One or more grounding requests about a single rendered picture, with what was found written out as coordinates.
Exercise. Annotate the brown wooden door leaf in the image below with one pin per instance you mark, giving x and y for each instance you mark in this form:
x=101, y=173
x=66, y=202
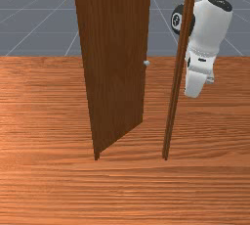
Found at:
x=114, y=56

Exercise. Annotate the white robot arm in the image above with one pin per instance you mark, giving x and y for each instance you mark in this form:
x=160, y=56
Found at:
x=211, y=23

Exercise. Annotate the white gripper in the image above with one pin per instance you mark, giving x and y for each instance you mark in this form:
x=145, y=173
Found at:
x=197, y=75

